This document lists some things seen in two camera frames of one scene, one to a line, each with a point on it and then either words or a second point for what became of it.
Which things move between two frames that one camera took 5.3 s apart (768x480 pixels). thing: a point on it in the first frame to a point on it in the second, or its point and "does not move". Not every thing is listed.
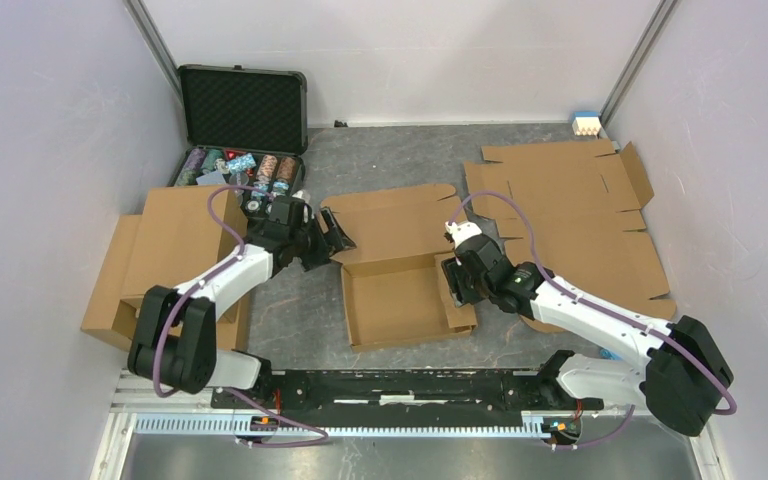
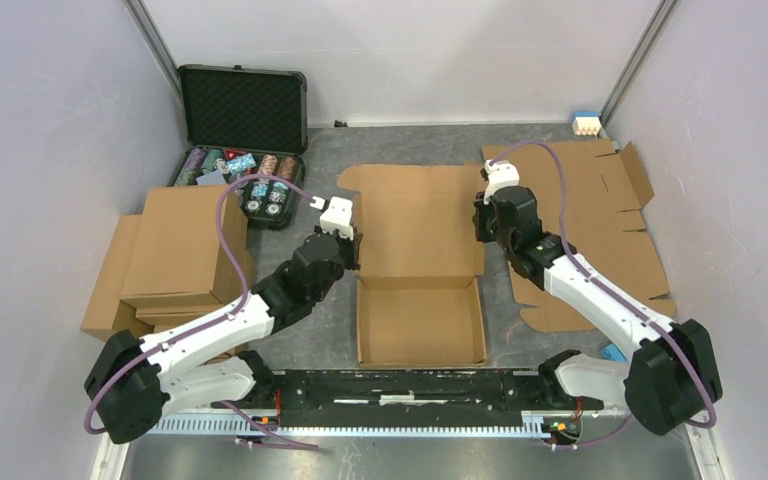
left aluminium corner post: (157, 44) does not move
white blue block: (586, 123) does not move
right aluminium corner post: (636, 57) does not move
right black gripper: (454, 271) to (478, 217)
